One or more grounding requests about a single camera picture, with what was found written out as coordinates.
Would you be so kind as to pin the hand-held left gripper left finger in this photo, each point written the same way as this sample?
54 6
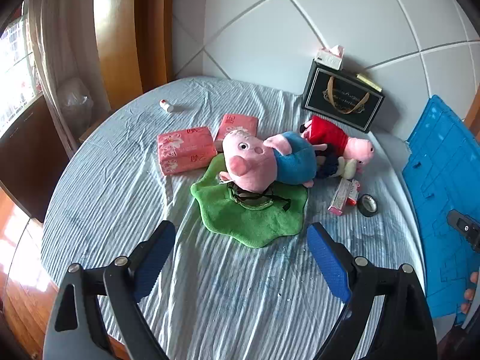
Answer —
155 258

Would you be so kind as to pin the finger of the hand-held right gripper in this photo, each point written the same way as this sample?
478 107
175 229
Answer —
463 227

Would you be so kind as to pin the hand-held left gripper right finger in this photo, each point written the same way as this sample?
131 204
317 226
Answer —
330 262

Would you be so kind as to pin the blue plastic container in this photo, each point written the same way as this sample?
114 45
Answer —
431 180

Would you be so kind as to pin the blue shirt pig plush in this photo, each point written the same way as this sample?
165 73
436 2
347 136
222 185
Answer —
247 161

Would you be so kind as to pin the red dress pig plush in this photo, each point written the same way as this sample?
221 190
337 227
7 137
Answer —
326 131

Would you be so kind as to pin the person's right hand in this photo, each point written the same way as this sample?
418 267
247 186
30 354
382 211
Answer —
470 294

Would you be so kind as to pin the black tape roll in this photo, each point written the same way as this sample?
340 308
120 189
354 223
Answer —
360 210

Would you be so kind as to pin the pink white medicine box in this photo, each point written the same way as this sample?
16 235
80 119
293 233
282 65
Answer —
339 198

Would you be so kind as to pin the striped light blue bed sheet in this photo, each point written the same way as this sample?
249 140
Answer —
225 300

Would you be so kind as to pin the green fleece cloth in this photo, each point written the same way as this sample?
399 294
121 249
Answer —
243 225

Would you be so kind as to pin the dark blue satin cloth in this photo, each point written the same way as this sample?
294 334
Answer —
330 167

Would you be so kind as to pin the small cream plush toy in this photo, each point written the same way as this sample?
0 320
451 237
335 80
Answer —
348 167

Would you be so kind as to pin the pink tissue pack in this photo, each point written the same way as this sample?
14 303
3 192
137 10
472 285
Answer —
236 122
187 148

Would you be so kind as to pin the small white bottle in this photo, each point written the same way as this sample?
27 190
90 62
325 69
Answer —
167 105

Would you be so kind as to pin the dark wooden cabinet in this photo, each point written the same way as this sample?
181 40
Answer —
30 157

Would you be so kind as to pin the flat gold box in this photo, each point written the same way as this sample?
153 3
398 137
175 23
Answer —
369 82

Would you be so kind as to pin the clear plastic bag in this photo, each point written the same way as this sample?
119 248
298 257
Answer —
75 101

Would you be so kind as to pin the pink white tissue box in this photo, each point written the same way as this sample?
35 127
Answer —
330 58

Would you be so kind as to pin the beige curtain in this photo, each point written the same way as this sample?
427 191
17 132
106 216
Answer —
56 45

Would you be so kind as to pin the window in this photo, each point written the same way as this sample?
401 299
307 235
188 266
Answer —
15 63

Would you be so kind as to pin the wooden wall panel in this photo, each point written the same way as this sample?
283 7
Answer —
474 120

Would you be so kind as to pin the wooden door frame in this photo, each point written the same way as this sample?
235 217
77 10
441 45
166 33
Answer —
120 37

